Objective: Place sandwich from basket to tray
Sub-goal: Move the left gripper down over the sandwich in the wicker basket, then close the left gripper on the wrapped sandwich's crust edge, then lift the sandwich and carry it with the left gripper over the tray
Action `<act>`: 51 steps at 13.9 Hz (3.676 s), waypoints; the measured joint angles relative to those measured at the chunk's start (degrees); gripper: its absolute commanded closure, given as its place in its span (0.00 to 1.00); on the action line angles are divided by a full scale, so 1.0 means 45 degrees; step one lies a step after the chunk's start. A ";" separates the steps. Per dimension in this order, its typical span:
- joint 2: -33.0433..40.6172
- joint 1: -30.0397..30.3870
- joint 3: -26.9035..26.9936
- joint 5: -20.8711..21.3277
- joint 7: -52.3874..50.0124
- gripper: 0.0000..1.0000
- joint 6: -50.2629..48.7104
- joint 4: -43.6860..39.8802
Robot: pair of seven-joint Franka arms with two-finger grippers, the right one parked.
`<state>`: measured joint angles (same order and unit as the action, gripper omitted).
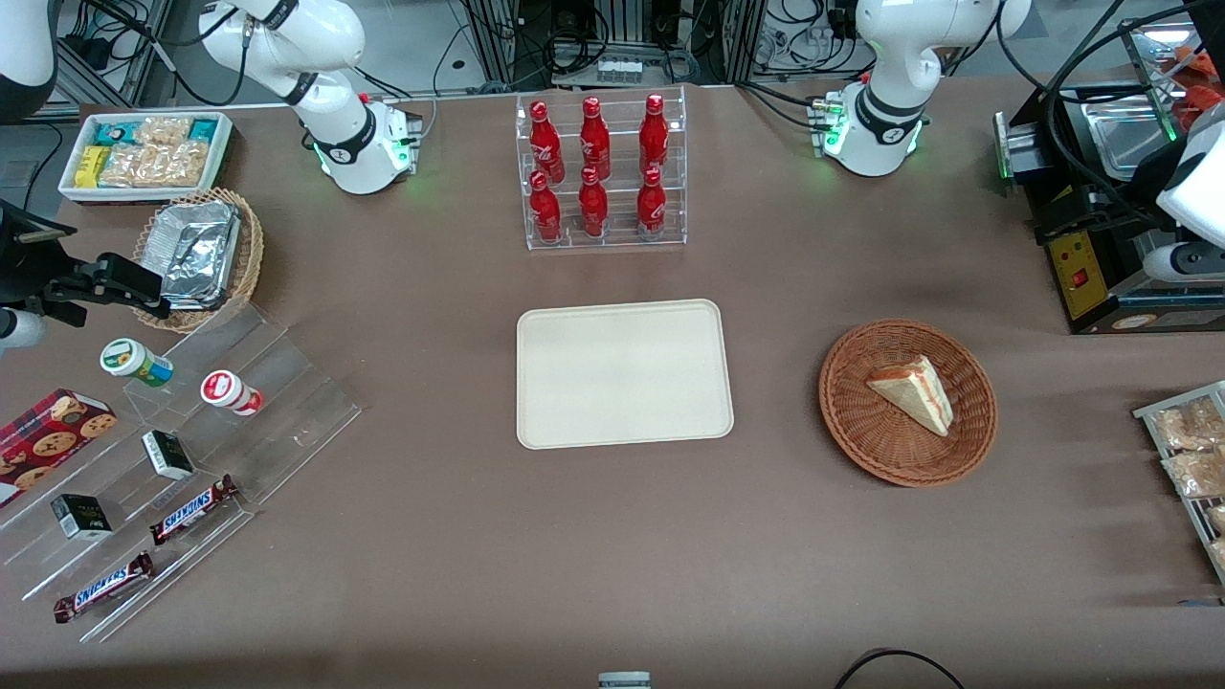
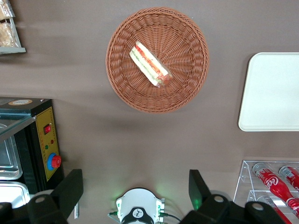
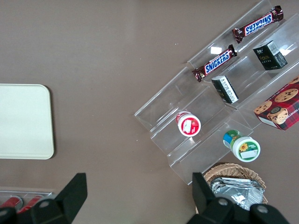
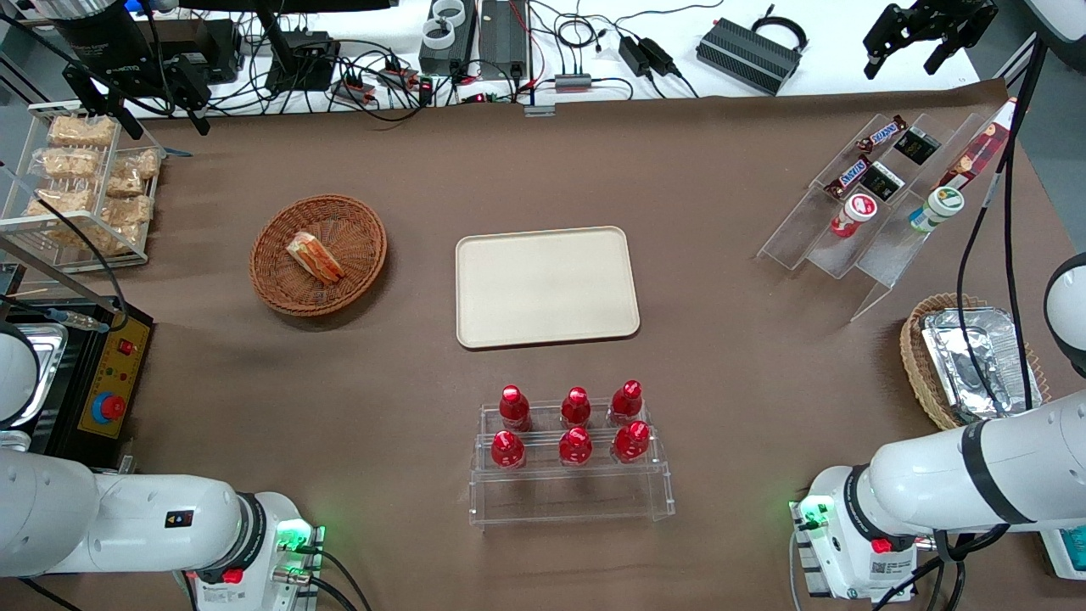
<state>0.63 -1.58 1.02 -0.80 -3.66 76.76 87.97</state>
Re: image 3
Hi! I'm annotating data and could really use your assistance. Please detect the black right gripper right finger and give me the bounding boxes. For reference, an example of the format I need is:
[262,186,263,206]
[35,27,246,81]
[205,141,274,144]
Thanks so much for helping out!
[188,172,289,224]

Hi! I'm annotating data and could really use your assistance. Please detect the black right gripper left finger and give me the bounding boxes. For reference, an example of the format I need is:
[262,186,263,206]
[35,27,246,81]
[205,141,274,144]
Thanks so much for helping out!
[0,173,88,224]

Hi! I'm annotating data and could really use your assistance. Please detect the light wicker basket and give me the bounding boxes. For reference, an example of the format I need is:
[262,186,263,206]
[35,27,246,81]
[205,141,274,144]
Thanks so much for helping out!
[195,162,269,214]

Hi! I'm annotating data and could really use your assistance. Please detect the cream plastic tray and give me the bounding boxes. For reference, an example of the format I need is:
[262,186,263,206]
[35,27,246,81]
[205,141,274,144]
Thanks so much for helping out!
[0,84,55,160]

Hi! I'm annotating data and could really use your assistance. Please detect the silver foil packets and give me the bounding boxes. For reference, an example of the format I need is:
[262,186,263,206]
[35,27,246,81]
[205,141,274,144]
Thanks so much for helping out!
[210,176,266,212]

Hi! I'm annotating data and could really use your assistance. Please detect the clear acrylic bottle rack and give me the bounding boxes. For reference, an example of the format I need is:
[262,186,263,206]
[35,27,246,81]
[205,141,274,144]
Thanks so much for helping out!
[0,190,53,210]

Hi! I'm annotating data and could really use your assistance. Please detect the green white lidded jar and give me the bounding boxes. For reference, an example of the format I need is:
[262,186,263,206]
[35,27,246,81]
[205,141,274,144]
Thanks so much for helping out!
[222,130,261,162]

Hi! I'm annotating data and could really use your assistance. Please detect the red white lidded jar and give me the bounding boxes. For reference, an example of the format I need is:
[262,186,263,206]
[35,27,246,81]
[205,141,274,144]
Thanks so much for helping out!
[175,111,202,137]

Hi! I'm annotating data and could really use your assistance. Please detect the clear acrylic stepped shelf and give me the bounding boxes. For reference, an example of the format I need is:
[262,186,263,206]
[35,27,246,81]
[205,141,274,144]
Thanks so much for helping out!
[134,0,299,186]

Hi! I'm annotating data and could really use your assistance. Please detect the small black carton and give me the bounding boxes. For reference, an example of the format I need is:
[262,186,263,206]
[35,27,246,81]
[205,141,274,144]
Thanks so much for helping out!
[253,40,288,71]
[211,75,240,105]

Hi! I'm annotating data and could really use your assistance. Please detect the red plaid cookie box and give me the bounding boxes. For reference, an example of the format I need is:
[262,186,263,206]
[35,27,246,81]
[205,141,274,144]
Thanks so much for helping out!
[253,76,299,132]

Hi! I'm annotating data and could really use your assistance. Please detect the Snickers chocolate bar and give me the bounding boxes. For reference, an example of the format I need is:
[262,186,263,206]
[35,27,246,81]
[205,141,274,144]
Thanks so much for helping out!
[192,44,238,83]
[231,6,285,44]

